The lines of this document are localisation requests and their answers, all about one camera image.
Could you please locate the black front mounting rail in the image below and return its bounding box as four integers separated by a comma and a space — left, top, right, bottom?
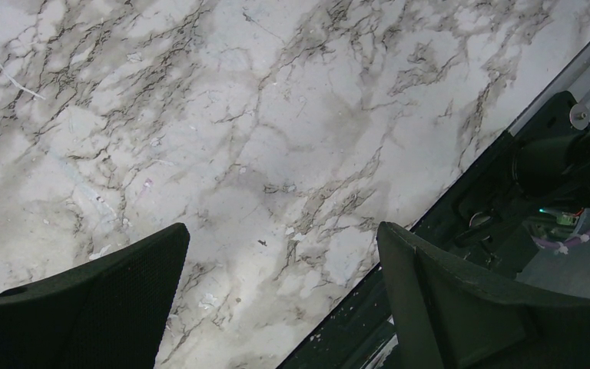
282, 91, 588, 368

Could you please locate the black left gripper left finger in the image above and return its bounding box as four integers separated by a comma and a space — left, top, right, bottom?
0, 223, 190, 368

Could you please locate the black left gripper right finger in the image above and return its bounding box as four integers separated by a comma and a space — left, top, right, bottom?
376, 222, 590, 368

